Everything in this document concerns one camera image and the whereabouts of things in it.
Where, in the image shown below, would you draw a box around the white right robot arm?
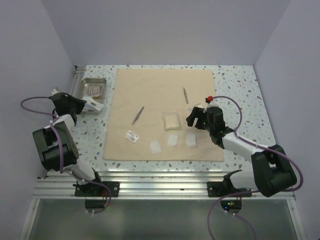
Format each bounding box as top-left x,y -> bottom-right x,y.
186,106 -> 297,197

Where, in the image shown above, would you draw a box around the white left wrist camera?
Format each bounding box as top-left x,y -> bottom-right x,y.
50,88 -> 61,97

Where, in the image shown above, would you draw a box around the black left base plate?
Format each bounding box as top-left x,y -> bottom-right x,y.
72,181 -> 120,198

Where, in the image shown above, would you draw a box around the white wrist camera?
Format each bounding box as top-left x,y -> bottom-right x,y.
50,88 -> 61,97
205,96 -> 219,108

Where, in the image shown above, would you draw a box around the bagged white gloves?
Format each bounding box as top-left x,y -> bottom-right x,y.
186,103 -> 203,114

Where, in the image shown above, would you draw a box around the white blue sterile pouch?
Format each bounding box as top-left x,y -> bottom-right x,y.
82,95 -> 104,112

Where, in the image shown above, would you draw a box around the aluminium rail frame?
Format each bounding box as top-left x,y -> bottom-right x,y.
32,65 -> 296,201

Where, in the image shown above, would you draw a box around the pink packet in tray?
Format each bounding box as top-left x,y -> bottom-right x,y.
88,85 -> 104,98

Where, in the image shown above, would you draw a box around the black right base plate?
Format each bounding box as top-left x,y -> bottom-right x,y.
206,181 -> 252,198

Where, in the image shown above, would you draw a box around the bagged gauze pad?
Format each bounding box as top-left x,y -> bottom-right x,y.
162,112 -> 180,131

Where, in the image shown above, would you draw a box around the steel tweezers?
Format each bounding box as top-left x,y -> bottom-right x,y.
182,87 -> 189,104
131,106 -> 145,126

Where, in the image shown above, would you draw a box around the small clear packet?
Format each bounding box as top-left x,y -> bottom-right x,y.
124,130 -> 140,144

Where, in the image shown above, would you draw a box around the beige cloth mat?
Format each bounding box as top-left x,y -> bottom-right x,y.
104,69 -> 224,162

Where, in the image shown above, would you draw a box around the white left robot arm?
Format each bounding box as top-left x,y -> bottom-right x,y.
32,92 -> 104,197

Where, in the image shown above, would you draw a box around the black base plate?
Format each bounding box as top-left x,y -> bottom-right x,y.
72,181 -> 120,198
206,181 -> 252,198

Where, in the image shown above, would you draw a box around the steel instrument tray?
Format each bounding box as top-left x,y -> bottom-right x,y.
75,77 -> 107,114

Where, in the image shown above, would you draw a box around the white gauze roll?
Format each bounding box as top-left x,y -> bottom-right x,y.
150,140 -> 162,154
186,132 -> 197,148
167,134 -> 179,148

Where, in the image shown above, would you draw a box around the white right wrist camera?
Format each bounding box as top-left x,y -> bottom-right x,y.
205,96 -> 219,108

